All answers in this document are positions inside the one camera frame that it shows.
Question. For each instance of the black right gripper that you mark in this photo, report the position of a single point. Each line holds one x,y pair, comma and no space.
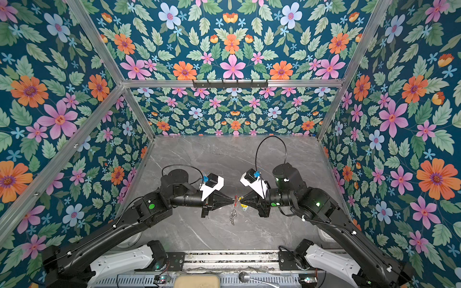
259,204

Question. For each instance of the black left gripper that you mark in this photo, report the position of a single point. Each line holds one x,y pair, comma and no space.
212,202

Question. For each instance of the metal keyring with red grip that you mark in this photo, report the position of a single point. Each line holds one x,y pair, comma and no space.
233,213

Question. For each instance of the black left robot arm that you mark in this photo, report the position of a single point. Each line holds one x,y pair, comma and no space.
85,262

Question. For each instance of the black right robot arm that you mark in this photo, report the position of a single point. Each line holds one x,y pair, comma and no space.
366,265

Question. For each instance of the round metal knob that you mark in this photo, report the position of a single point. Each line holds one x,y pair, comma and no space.
244,277

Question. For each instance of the white round object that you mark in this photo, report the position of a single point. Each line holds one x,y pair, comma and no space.
326,237

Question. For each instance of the beige pad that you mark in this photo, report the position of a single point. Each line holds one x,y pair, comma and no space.
197,281

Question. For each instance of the white analog clock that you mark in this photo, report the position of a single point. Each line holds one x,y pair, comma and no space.
129,242

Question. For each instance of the black hook rack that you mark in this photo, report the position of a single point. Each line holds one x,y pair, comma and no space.
224,84

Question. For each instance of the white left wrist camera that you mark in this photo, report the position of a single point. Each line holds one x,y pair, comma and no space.
211,183

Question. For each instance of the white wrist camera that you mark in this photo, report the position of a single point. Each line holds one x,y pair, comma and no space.
253,179
211,183

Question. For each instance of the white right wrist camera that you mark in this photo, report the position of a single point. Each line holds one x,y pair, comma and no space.
253,179

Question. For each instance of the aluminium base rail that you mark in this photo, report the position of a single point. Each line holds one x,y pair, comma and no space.
230,261

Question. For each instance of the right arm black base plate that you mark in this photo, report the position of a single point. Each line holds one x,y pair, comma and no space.
289,261

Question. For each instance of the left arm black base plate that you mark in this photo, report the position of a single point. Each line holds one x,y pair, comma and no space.
169,261

